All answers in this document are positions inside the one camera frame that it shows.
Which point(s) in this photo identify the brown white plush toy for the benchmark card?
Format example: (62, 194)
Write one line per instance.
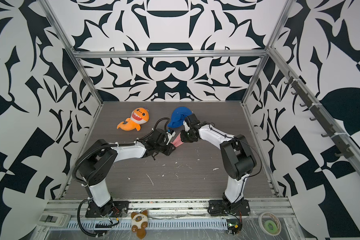
(139, 223)

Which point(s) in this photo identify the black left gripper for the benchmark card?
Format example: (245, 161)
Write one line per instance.
(170, 149)

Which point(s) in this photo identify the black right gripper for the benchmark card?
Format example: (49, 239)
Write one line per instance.
(183, 137)

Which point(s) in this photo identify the white switch box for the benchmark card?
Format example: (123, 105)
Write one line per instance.
(54, 220)

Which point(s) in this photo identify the orange shark plush toy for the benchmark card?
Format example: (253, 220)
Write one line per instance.
(138, 117)

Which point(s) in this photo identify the blue cloth cap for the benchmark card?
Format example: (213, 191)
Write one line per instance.
(178, 116)

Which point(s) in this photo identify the small electronics board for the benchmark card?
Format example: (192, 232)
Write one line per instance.
(234, 227)

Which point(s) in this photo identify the black hook rail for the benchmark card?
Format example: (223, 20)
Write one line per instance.
(321, 115)

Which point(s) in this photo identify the pink paper sheet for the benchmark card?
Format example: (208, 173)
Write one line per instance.
(178, 141)

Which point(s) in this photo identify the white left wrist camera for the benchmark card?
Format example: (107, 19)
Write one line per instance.
(170, 134)

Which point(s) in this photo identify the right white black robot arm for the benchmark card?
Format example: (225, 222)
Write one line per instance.
(238, 160)

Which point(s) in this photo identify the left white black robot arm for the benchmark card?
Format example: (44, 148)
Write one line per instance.
(92, 168)

